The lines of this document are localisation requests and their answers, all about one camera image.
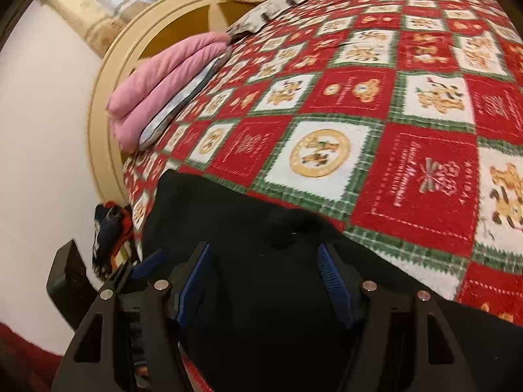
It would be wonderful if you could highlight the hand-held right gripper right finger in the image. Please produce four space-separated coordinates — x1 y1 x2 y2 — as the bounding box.
316 243 475 392

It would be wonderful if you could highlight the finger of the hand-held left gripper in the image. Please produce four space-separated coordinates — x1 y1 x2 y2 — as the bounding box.
116 248 169 290

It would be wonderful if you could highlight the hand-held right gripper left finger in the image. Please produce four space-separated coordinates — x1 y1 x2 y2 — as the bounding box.
51 242 215 392

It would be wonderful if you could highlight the black sweater with studs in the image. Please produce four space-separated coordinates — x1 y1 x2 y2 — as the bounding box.
137 169 523 392

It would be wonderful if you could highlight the pile of colourful clothes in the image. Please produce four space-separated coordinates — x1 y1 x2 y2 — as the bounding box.
92 201 137 278

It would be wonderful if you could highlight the dark red cloth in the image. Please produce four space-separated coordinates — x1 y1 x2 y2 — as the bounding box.
0 322 64 392

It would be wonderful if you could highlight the cream wooden headboard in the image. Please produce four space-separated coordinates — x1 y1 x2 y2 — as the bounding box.
88 0 246 209

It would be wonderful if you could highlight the red checkered printed blanket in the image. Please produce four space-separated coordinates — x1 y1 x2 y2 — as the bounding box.
123 0 523 327

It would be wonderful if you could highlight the grey patterned pillow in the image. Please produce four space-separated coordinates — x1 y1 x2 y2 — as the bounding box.
139 55 229 150

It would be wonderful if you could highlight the folded pink blanket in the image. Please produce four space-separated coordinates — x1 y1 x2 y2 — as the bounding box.
107 33 231 153

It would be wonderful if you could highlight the white printed pillow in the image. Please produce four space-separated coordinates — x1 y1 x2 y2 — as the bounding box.
227 0 311 39

